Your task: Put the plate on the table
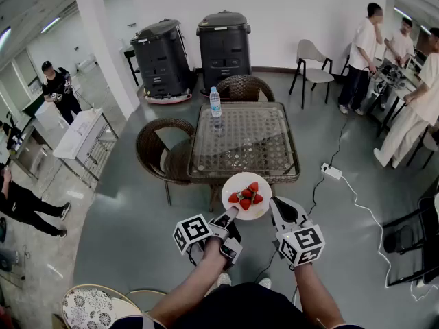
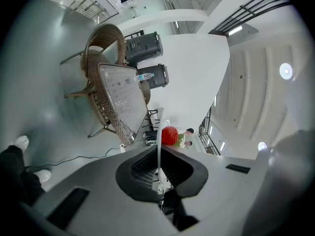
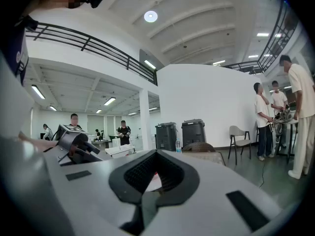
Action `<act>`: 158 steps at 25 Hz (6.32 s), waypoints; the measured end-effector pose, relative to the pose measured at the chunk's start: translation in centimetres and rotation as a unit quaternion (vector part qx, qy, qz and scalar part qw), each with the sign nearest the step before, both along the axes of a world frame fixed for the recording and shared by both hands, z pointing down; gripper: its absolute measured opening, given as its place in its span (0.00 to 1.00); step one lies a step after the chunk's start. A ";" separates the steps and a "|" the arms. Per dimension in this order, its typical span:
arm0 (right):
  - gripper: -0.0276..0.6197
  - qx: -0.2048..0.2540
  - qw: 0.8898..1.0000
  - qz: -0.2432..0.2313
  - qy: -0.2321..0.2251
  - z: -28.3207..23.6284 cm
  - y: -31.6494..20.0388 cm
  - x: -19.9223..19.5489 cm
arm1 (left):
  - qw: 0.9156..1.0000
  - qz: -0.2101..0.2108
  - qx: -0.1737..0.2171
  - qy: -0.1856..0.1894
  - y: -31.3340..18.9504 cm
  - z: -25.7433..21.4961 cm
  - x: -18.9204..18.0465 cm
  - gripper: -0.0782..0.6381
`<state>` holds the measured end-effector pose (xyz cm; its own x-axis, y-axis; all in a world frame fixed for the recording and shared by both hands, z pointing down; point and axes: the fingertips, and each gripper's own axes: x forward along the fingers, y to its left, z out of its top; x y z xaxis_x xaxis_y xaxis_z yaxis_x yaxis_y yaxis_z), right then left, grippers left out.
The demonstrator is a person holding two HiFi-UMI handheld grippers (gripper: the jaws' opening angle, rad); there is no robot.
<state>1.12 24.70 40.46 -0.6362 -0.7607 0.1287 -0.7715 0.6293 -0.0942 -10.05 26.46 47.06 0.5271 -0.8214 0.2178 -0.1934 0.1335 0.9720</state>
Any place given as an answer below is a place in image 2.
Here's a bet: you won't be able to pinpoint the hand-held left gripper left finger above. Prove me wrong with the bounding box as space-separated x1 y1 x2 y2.
21 145 184 236

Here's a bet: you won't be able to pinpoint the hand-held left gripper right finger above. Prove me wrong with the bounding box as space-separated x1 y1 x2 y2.
162 146 262 236

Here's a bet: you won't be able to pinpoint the red round fruit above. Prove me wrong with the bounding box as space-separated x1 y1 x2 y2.
161 126 185 147

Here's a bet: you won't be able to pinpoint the white thin plastic strip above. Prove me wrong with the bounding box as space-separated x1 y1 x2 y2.
156 108 167 194

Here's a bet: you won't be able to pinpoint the wicker glass-top table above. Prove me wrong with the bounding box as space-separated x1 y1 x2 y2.
87 61 150 147

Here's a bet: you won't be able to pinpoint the black stair railing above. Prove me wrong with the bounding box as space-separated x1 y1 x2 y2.
197 106 221 156

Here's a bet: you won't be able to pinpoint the person's white shoe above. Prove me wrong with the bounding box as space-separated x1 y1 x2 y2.
14 135 30 152
33 169 52 183

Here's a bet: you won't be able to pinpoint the person's black trouser legs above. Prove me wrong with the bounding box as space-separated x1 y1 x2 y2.
0 145 46 206

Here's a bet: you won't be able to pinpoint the brown wicker chair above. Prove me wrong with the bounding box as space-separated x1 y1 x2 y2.
140 79 152 106
60 23 126 99

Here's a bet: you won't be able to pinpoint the clear water bottle blue label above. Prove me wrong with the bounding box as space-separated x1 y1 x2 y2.
133 72 155 83

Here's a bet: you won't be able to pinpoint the dark grey plastic bin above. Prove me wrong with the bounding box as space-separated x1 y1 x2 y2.
136 63 170 90
125 31 164 67

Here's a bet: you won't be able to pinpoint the black balcony railing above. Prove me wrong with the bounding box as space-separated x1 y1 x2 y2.
208 0 291 37

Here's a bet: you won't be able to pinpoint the silver metal railing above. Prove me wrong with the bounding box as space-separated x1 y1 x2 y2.
69 0 119 25

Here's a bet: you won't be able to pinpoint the black floor cable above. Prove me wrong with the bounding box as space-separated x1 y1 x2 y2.
24 145 124 170

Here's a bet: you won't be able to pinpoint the white chair black frame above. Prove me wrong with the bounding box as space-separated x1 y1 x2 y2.
144 108 164 132

